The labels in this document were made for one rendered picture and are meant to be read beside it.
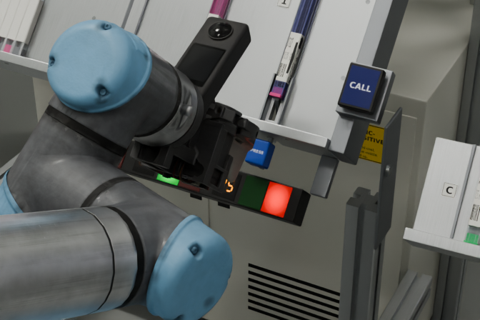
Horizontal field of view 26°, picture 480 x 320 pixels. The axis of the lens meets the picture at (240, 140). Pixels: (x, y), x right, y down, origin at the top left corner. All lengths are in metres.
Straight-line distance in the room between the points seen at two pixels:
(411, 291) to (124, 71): 0.90
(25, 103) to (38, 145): 1.88
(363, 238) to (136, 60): 0.50
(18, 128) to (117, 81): 1.82
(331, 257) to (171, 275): 0.97
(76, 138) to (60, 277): 0.18
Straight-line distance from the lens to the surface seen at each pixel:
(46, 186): 0.83
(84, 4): 1.36
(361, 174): 1.58
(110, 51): 0.82
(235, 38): 1.02
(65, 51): 0.84
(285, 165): 1.63
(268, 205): 1.20
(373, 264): 1.26
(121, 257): 0.72
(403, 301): 1.60
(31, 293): 0.68
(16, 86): 2.81
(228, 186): 1.22
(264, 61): 1.24
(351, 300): 1.31
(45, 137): 0.85
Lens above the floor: 1.36
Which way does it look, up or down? 33 degrees down
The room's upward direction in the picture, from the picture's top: straight up
